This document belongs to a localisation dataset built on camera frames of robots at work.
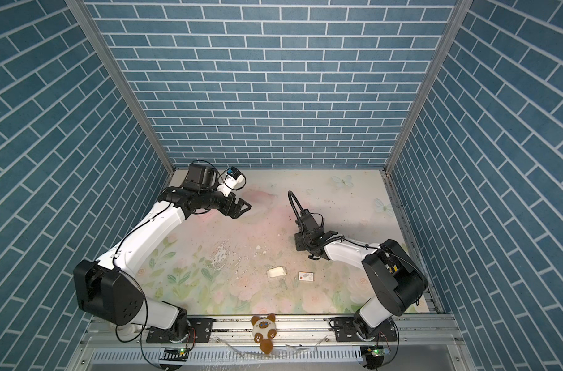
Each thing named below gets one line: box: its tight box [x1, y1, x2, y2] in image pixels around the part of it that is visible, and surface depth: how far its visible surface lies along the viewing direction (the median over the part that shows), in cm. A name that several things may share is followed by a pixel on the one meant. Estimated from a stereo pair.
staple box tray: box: [267, 265, 287, 278], surface depth 88 cm
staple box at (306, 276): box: [297, 271, 315, 283], surface depth 86 cm
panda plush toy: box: [251, 313, 277, 355], surface depth 72 cm
